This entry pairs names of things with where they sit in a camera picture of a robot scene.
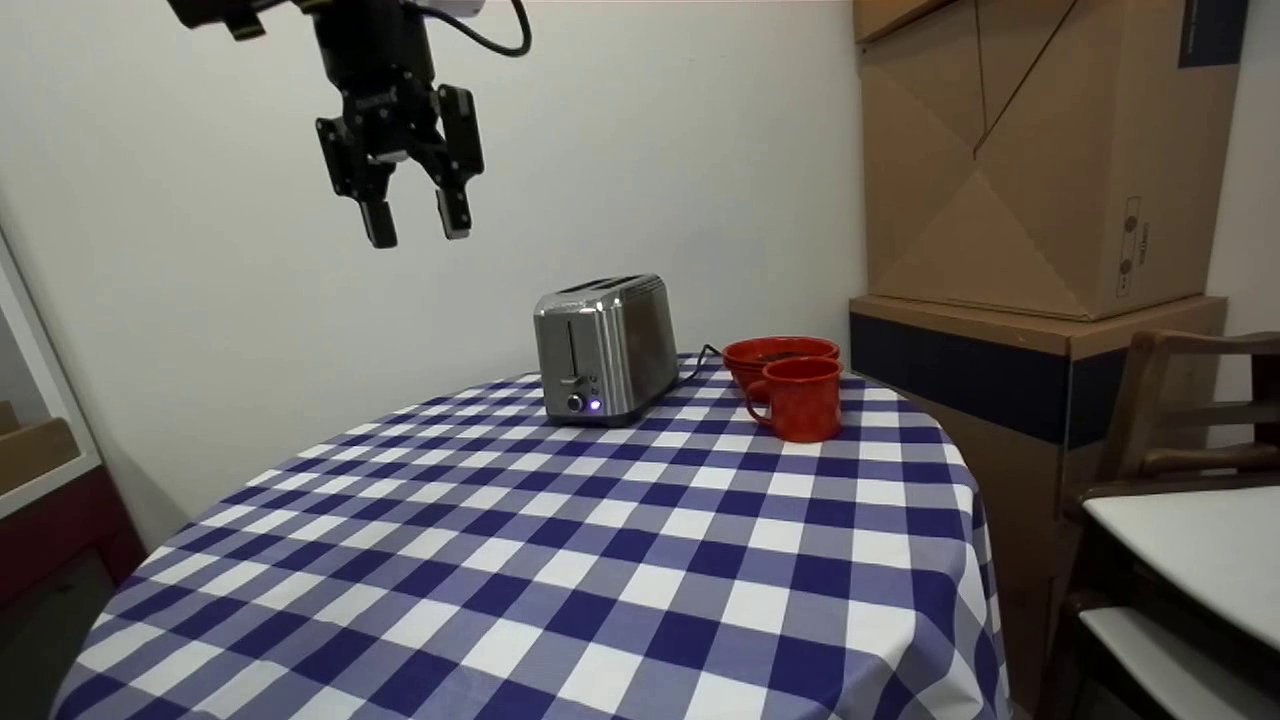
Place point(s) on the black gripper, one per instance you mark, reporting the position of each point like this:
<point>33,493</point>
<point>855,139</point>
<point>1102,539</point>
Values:
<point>386,94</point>

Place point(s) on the silver two-slot toaster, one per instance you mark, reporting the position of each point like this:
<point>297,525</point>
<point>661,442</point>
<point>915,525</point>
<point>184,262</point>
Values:
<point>614,345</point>

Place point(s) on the blue white checkered tablecloth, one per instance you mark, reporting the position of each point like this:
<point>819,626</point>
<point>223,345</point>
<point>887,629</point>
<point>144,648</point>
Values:
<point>560,560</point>

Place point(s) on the red plastic bowl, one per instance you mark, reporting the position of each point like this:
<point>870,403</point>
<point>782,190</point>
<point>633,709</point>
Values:
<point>771,353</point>

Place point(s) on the red plastic mug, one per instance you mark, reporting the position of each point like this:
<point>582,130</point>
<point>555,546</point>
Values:
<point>803,395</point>

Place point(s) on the cardboard box with blue band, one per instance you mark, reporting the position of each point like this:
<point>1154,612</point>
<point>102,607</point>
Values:
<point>1014,403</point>

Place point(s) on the large brown cardboard box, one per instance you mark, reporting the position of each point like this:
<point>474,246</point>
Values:
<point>1042,146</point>

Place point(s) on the dark wooden chair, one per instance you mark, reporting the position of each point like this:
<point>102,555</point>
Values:
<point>1186,414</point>

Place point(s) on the white top side table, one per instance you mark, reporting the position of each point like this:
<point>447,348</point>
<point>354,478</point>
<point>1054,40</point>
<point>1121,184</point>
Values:
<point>1186,585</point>

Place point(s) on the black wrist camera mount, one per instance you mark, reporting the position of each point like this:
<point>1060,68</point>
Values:
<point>226,15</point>

